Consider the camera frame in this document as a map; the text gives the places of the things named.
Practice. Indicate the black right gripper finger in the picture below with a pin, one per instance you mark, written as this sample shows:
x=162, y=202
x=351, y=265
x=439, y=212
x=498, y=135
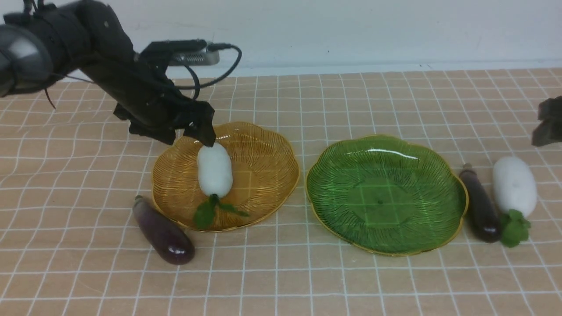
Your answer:
x=549, y=131

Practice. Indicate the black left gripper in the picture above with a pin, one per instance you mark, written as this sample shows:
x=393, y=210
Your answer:
x=154, y=101

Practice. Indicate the white radish with leaves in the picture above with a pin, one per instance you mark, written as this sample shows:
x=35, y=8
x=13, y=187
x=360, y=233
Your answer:
x=215, y=178

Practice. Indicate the purple eggplant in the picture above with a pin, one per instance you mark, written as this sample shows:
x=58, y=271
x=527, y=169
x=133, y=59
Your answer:
x=168, y=239
x=483, y=217

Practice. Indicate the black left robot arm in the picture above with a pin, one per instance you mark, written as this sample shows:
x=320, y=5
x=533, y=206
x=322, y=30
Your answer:
x=40, y=48

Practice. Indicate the amber transparent plastic plate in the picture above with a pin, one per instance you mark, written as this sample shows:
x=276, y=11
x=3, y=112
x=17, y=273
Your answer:
x=265, y=173

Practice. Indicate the beige checkered tablecloth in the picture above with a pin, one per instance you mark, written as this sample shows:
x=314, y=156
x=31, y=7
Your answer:
x=70, y=247

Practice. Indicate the green transparent plastic plate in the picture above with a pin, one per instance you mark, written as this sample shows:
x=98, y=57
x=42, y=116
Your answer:
x=387, y=196

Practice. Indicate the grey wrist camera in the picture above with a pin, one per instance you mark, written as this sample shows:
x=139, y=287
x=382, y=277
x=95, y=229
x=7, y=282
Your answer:
x=194, y=52

